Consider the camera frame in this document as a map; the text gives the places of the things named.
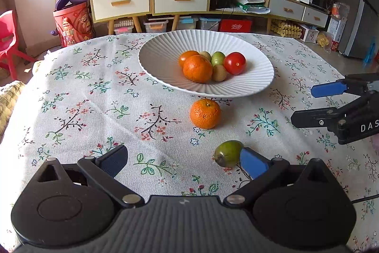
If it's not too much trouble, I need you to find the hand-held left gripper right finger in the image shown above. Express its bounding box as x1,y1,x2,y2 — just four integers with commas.
223,148,341,207

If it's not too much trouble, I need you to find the black cable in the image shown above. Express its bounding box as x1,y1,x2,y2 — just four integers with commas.
351,194,379,204

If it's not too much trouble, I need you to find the small smooth orange tangerine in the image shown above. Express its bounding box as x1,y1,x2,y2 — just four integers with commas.
178,50,200,68

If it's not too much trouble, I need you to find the beige knit cushion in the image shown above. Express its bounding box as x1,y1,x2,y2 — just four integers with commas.
0,80,27,135

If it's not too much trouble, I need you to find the white ribbed plate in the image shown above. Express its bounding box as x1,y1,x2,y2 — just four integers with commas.
138,29,275,98

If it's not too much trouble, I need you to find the green lime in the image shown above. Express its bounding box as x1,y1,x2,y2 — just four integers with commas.
211,51,227,67

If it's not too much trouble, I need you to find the red plastic chair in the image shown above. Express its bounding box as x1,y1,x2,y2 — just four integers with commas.
0,10,37,73

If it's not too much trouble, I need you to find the red flat box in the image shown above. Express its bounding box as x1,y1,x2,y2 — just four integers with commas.
218,19,253,33

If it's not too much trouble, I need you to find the green plum with brown tip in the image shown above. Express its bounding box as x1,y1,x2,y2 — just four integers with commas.
213,140,245,167

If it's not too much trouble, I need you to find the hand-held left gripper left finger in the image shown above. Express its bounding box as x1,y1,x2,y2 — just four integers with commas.
30,145,145,208

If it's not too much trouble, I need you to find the white patterned cube box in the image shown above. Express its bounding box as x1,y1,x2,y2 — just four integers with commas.
300,28,320,43

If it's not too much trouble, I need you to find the stack of papers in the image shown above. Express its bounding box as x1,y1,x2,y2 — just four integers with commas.
235,0,271,14

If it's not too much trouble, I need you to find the red tomato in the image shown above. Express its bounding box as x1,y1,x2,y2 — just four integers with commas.
223,52,247,76

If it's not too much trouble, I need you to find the floral tablecloth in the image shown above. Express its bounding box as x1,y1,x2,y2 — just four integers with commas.
0,32,379,253

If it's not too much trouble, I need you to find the red printed bucket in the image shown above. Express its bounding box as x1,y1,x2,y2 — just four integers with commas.
53,1,96,47

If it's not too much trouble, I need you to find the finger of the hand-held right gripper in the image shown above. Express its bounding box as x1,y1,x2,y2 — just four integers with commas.
291,107,347,130
311,73,379,98

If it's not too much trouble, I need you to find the curved wooden console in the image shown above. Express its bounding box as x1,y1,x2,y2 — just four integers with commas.
209,0,330,34

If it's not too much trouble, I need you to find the clear storage box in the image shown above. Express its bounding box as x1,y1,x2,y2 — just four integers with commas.
143,17,169,33
113,19,134,36
198,17,222,32
177,16,198,31

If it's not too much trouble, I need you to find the yellow snack bag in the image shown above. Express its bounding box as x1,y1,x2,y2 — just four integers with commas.
316,31,334,50

